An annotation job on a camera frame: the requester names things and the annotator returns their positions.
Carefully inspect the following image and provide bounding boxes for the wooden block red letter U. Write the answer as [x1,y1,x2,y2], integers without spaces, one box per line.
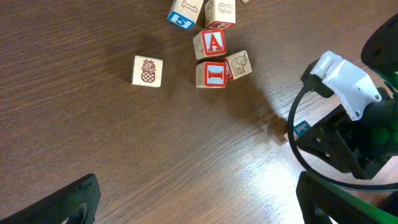
[205,0,236,29]

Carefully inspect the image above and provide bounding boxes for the wooden block pineapple yellow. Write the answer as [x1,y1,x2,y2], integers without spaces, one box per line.
[131,55,163,88]

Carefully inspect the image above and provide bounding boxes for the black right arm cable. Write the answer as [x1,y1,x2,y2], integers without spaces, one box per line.
[287,86,398,192]

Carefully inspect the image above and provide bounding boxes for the wooden block red letter A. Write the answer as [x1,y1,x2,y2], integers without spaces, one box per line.
[193,29,227,60]

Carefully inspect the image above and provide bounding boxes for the wooden block blue number five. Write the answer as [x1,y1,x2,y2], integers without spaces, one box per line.
[167,0,203,30]

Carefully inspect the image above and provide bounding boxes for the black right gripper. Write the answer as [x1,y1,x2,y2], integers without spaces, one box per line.
[296,99,397,180]

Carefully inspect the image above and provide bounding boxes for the wooden block green letter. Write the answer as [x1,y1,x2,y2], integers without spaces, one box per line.
[221,50,252,81]

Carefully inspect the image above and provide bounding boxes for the wooden block blue number two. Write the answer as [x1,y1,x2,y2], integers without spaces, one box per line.
[281,121,311,143]

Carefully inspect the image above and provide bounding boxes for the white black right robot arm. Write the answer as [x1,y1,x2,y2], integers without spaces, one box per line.
[293,16,397,180]

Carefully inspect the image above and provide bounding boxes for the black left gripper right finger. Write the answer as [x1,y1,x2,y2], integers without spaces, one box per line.
[296,171,397,224]

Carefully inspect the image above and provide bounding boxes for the wooden block red letter I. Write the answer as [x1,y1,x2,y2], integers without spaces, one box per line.
[195,62,226,88]

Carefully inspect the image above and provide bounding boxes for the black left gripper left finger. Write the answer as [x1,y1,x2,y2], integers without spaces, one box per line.
[1,174,101,224]

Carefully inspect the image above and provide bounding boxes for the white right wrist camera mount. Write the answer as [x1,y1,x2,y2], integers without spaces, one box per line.
[310,51,382,121]

